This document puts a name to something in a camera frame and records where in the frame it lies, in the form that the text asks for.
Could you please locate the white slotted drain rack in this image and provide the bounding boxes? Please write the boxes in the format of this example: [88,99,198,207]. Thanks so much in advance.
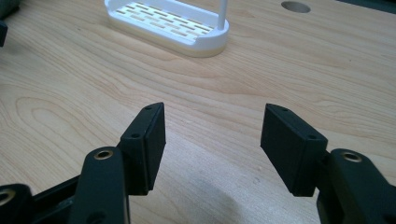
[104,0,231,59]

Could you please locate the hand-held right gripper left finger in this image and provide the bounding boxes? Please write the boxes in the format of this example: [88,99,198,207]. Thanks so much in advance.
[117,102,167,196]

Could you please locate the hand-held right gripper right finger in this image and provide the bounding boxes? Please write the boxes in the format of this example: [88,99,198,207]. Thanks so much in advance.
[261,103,329,198]

